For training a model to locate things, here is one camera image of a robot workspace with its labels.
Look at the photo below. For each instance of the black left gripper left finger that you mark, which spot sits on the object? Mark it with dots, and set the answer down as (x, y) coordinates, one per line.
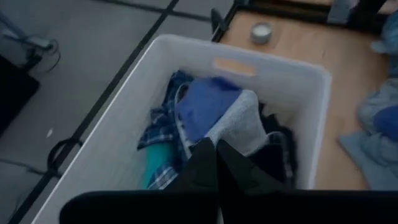
(202, 171)

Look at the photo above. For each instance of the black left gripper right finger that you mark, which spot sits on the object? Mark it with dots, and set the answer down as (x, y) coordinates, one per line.
(239, 174)

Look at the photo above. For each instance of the teal garment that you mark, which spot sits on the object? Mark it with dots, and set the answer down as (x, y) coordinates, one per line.
(157, 165)

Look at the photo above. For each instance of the grey white knit garment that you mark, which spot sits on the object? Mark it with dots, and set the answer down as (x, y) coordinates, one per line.
(239, 124)

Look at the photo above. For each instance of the black garment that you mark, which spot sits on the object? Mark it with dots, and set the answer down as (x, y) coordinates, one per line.
(275, 155)

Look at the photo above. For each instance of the blue plaid shirt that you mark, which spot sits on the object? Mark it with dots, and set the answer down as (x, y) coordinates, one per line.
(161, 124)

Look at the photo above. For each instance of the blue fleece garment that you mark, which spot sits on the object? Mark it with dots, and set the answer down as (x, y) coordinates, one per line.
(205, 105)

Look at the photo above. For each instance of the white perforated plastic basket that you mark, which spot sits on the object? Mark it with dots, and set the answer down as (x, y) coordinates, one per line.
(102, 155)

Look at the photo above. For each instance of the light blue flat cloth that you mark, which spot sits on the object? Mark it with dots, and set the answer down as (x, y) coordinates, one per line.
(367, 161)

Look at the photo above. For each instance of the silver round tin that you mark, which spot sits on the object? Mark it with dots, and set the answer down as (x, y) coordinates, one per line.
(261, 32)

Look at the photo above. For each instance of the black clamp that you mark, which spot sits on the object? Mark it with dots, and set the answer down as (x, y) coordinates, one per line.
(217, 20)

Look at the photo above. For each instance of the royal blue garment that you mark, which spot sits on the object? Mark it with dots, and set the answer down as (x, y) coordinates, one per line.
(388, 123)

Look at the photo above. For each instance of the pale blue garment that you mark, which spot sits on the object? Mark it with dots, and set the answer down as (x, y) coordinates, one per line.
(388, 40)

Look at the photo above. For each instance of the black floor mat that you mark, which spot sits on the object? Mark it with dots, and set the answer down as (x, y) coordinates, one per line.
(12, 93)

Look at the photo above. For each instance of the grey stand leg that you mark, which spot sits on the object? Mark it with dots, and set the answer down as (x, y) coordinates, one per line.
(31, 40)

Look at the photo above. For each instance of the grey bracket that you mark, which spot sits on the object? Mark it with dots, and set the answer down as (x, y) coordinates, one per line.
(340, 11)

